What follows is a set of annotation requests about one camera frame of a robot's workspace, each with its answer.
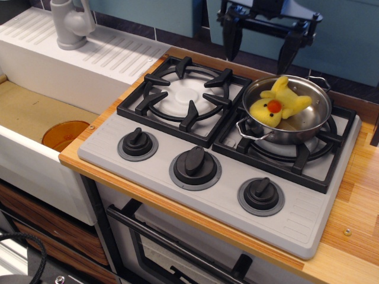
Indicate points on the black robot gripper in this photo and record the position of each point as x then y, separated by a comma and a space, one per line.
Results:
288, 20

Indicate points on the yellow stuffed duck toy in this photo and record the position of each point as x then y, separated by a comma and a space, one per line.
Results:
279, 103

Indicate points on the stainless steel pot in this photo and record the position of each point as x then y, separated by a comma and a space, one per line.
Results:
296, 129

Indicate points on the black middle stove knob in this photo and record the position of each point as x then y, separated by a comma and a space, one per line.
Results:
195, 169

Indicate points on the black stove knob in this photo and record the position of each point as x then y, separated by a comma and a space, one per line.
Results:
195, 169
137, 146
261, 197

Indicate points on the black right stove knob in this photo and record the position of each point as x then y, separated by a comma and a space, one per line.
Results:
261, 197

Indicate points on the black left stove knob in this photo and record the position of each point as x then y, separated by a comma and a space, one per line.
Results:
137, 146

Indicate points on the grey toy stove top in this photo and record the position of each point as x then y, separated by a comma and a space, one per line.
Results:
297, 228

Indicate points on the black left burner grate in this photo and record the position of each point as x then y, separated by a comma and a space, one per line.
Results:
184, 102

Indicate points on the black burner grate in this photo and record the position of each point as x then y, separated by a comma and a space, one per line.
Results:
184, 102
312, 164

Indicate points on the black right burner grate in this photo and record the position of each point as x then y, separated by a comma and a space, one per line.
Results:
312, 164

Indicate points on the grey toy faucet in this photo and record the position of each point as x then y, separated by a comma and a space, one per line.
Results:
72, 27

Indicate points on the white toy sink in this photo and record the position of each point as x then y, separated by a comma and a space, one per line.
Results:
43, 85

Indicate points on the wooden drawer front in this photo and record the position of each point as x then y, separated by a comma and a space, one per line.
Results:
67, 240

